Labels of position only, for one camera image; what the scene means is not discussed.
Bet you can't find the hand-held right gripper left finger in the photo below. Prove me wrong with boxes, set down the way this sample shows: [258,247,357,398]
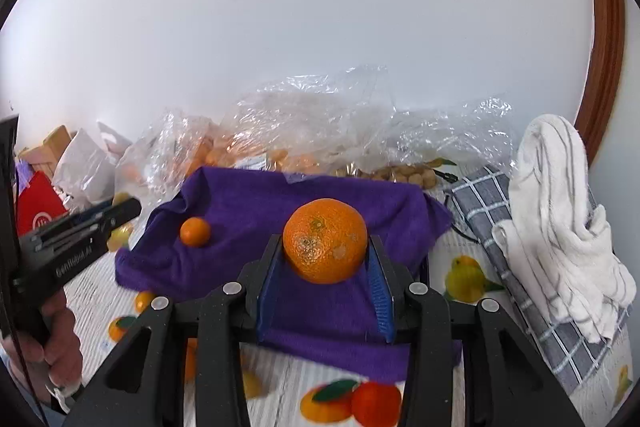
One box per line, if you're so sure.
[62,234,286,427]

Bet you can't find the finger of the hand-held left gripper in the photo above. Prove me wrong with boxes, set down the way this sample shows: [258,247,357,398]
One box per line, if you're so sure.
[22,198,143,256]
[70,201,121,222]

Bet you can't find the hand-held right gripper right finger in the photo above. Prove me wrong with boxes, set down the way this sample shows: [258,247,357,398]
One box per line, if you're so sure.
[367,237,586,427]

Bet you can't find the large orange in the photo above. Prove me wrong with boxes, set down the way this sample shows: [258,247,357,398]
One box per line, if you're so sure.
[283,198,369,285]

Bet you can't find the small mandarin orange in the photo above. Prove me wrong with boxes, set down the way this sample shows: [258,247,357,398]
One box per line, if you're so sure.
[180,217,212,249]

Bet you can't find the purple towel lined tray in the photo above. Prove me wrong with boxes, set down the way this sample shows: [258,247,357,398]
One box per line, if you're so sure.
[114,165,463,383]

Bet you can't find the person's left hand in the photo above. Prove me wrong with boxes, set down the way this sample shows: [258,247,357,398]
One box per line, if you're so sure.
[0,292,85,413]

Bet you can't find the white plastic bag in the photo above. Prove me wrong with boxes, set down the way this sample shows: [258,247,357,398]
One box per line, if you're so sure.
[52,122,133,212]

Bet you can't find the red paper bag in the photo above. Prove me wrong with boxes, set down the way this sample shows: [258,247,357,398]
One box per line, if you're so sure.
[16,171,70,238]

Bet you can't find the fruit print tablecloth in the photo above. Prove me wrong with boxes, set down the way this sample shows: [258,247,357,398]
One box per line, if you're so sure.
[62,157,640,427]

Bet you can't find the clear plastic bag of oranges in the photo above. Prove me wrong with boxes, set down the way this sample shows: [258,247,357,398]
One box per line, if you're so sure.
[115,109,236,202]

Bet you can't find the pile of longans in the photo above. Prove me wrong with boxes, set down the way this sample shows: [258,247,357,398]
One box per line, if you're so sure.
[332,159,438,188]

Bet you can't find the grey checked cloth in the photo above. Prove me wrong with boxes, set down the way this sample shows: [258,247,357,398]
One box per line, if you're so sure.
[445,164,631,395]

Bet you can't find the crumpled clear plastic bag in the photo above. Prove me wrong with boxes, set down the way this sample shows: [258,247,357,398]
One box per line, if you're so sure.
[370,97,516,172]

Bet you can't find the large clear plastic bag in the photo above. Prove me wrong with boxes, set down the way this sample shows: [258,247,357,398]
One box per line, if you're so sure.
[220,64,401,178]

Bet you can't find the white striped towel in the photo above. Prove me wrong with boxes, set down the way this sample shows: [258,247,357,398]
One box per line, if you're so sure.
[491,113,637,344]

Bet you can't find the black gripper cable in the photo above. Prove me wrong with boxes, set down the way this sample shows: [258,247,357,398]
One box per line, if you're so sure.
[7,332,50,427]

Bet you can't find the brown wooden door frame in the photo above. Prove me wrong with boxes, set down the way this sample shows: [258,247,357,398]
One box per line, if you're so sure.
[572,0,627,168]

